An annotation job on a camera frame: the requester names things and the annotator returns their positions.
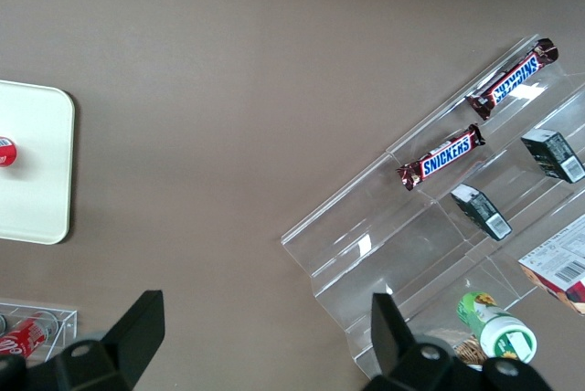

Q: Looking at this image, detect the cream plastic tray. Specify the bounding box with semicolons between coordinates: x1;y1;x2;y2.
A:
0;79;76;246

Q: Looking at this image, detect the woven wicker basket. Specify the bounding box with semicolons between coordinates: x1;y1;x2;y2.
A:
449;328;488;372

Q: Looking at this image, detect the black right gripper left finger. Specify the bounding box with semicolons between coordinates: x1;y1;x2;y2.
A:
0;290;166;391

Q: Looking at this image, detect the white snack box with barcode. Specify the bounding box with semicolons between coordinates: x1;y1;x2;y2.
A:
517;214;585;317

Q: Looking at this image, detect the Snickers chocolate bar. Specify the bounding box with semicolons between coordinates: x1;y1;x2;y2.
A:
395;122;487;193
464;37;560;122

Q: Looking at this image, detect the clear acrylic tiered display stand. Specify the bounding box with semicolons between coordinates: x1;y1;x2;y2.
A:
280;33;585;381

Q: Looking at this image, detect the red cola can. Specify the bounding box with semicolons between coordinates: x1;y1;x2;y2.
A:
0;312;59;361

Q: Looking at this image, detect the strawberry yogurt drink bottle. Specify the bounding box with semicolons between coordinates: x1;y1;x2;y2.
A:
0;135;19;169

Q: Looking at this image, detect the clear acrylic can holder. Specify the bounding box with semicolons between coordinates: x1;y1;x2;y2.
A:
0;301;79;365

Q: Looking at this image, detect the small black carton box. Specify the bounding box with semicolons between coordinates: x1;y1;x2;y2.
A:
450;183;514;242
520;129;585;185

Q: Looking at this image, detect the green white-capped bottle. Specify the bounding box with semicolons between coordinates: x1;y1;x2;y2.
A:
456;290;538;363

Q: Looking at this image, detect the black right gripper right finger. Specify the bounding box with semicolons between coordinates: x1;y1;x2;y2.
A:
363;291;555;391

